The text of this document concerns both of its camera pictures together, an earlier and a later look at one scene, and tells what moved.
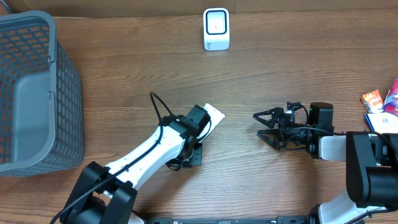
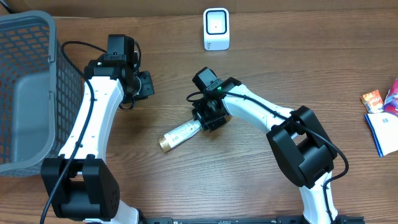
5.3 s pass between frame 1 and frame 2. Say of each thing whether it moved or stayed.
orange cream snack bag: stayed
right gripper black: moved
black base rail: stayed
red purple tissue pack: stayed
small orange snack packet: stayed
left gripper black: moved
